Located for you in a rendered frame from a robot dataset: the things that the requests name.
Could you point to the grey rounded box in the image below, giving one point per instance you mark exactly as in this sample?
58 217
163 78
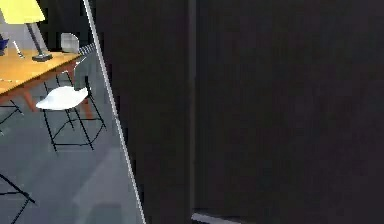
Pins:
69 42

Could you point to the orange wooden table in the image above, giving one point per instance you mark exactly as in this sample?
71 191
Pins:
23 68

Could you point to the white pen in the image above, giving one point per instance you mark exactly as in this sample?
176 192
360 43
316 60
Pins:
18 49

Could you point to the yellow shade table lamp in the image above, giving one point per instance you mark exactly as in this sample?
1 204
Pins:
20 11

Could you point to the dark blue bowl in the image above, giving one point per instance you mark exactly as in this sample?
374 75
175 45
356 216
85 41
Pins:
2 44

